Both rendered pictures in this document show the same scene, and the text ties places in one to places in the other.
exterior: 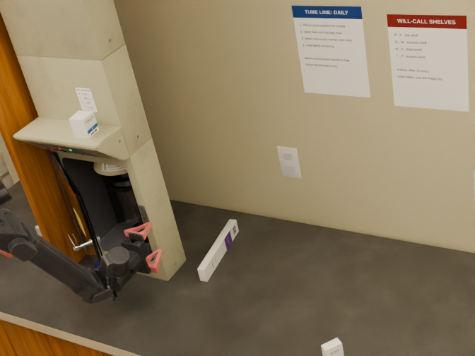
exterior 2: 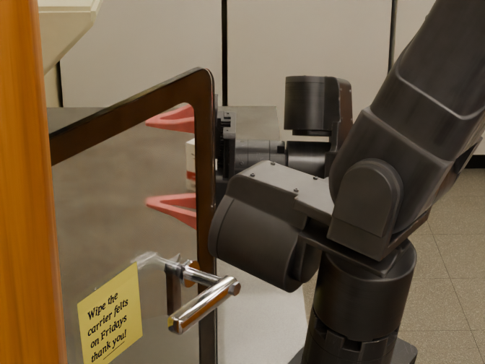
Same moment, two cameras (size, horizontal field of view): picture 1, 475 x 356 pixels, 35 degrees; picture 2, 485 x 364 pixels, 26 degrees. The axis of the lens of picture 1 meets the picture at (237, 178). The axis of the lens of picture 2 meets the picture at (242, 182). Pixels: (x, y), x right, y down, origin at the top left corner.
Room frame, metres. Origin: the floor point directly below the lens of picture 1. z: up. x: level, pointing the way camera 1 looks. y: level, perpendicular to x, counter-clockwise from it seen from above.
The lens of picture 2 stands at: (2.31, 1.16, 1.68)
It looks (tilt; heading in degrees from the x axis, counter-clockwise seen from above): 25 degrees down; 233
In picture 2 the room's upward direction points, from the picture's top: straight up
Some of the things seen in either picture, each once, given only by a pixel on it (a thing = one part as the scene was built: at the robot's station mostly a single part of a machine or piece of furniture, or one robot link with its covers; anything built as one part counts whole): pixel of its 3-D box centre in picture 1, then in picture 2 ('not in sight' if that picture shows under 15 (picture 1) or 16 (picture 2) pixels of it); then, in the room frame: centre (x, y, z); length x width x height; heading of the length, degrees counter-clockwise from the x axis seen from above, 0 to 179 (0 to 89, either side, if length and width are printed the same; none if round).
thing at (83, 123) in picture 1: (84, 124); not in sight; (1.91, 0.38, 1.54); 0.05 x 0.05 x 0.06; 59
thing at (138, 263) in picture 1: (131, 263); (251, 165); (1.67, 0.33, 1.22); 0.07 x 0.07 x 0.10; 53
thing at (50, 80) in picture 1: (120, 152); not in sight; (2.11, 0.34, 1.33); 0.32 x 0.25 x 0.77; 54
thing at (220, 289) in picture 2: (79, 239); (190, 297); (1.87, 0.50, 1.20); 0.10 x 0.05 x 0.03; 20
